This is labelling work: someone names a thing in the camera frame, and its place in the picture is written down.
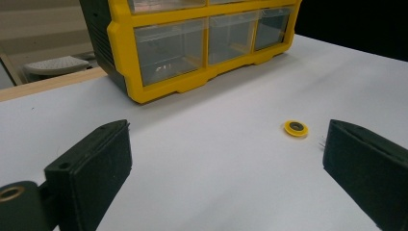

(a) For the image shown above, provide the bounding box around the yellow black organizer cabinet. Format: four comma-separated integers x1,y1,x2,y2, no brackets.
79,0,302,105

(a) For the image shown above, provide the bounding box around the clear plastic drawer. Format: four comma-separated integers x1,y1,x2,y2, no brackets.
128,0,206,14

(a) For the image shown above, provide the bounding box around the yellow round disc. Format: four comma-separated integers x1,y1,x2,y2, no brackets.
283,119,310,138

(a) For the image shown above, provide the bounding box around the set of transparent cabinet bins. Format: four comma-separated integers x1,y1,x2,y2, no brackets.
128,0,294,87

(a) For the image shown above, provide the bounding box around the grey perforated stool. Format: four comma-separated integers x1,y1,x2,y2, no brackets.
22,55,91,83

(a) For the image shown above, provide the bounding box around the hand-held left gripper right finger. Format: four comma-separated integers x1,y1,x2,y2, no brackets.
321,118,408,231

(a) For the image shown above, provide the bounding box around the black curtain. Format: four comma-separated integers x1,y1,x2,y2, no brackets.
293,0,408,62

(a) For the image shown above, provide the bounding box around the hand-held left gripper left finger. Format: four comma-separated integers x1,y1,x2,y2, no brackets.
44,119,133,231

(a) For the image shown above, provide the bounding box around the light wooden board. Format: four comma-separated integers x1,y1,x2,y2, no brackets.
0,66,109,103

